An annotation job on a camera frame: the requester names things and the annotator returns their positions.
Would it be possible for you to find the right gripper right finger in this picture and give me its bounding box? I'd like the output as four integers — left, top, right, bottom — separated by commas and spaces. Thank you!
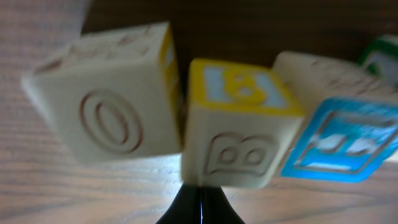
201, 187, 245, 224

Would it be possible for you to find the green sided block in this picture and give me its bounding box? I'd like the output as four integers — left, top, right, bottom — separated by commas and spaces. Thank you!
358, 34, 397, 88

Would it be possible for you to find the blue top block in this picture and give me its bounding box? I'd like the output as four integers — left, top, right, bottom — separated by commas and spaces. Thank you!
272, 51, 397, 183

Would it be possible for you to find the white block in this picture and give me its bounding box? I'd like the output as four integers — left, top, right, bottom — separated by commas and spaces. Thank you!
21, 22, 181, 163

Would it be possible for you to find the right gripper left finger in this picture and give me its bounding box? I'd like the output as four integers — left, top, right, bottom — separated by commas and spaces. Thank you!
156, 184, 201, 224

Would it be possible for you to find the yellow block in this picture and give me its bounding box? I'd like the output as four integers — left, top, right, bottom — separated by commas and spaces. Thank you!
181, 58, 304, 189

